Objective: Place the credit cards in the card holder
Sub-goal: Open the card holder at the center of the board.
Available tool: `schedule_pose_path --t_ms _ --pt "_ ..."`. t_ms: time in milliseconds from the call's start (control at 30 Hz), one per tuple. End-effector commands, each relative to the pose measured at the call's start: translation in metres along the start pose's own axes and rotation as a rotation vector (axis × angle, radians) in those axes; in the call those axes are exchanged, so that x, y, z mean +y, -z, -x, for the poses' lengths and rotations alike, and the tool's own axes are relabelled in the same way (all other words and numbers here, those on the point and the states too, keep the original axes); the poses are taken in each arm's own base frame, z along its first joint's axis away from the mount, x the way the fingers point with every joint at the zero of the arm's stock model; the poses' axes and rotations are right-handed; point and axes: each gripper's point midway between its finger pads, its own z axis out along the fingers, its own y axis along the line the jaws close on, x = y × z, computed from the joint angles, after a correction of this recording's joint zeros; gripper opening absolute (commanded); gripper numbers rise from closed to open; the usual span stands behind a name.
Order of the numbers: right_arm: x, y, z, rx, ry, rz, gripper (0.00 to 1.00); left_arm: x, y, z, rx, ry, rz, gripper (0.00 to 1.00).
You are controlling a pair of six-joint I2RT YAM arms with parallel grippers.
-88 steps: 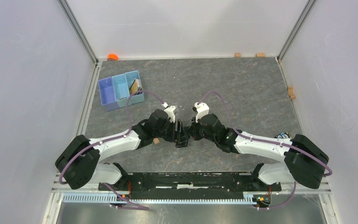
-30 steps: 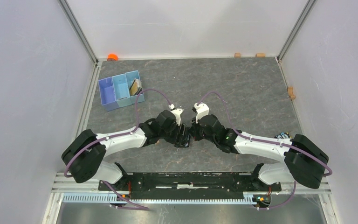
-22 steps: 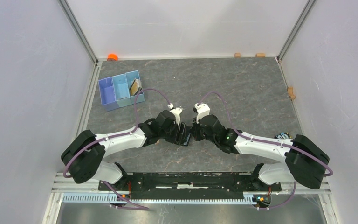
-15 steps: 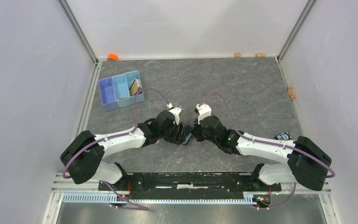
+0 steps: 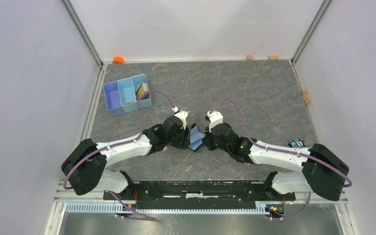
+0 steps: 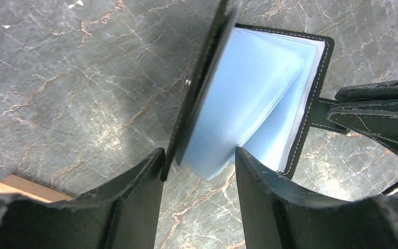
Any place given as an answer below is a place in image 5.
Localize aluminium frame rail left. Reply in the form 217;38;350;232
44;0;108;235

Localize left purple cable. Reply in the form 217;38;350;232
63;90;180;190

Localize light blue bin with cards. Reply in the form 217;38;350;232
131;74;152;109

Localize purple plastic bin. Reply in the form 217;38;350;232
103;81;125;117

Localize wooden arch block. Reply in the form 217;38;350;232
302;91;311;105

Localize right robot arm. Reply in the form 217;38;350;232
203;122;349;201

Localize wooden block back right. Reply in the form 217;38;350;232
268;55;279;60

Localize black card holder wallet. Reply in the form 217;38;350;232
188;123;205;152

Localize orange round object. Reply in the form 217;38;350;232
112;56;124;64

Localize blue owl toy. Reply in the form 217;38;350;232
288;139;306;148

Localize light blue middle bin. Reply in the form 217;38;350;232
117;77;137;113

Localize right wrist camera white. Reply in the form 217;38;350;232
206;111;223;132

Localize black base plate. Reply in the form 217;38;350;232
117;180;296;210

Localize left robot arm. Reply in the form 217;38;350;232
61;111;190;200

